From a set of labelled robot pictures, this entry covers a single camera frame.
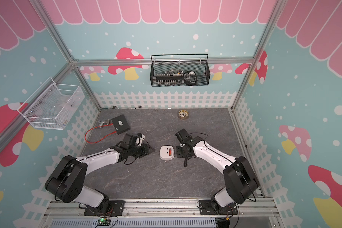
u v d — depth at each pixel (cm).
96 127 109
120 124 108
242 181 43
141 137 87
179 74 92
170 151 92
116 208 75
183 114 116
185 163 89
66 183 44
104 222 73
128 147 72
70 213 74
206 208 73
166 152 92
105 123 109
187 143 63
